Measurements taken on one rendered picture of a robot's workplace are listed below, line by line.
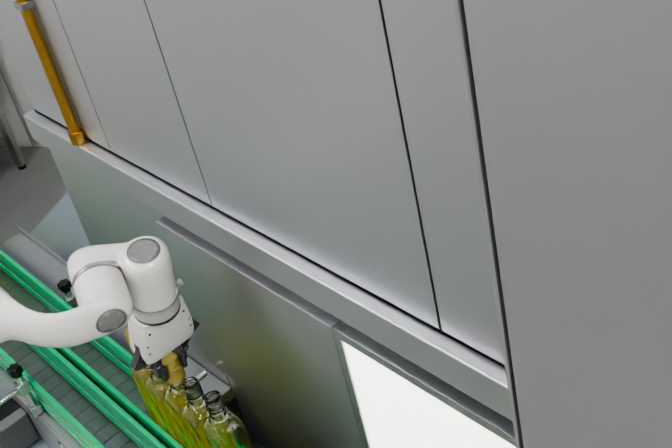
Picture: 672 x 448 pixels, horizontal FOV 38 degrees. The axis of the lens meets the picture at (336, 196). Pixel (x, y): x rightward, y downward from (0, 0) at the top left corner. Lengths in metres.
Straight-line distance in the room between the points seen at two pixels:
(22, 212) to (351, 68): 3.67
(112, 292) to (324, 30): 0.55
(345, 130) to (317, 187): 0.14
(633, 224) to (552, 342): 0.09
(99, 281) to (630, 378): 1.14
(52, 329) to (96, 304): 0.07
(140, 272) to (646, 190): 1.20
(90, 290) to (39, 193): 3.32
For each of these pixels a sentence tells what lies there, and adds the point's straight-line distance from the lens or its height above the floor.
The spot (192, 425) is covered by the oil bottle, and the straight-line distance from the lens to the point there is 1.72.
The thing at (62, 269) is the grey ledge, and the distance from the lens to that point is 2.55.
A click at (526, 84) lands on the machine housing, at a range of 0.35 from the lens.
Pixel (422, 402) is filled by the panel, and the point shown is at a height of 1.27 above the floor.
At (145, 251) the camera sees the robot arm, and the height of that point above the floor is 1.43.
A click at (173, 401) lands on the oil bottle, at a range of 1.75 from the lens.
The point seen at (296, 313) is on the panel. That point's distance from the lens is 1.49.
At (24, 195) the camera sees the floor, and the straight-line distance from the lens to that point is 4.81.
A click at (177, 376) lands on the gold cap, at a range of 1.72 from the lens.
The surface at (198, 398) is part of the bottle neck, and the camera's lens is 1.69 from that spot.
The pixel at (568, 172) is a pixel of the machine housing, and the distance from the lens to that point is 0.36.
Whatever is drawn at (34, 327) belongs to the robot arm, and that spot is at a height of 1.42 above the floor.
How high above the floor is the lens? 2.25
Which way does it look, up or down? 34 degrees down
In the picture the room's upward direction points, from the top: 14 degrees counter-clockwise
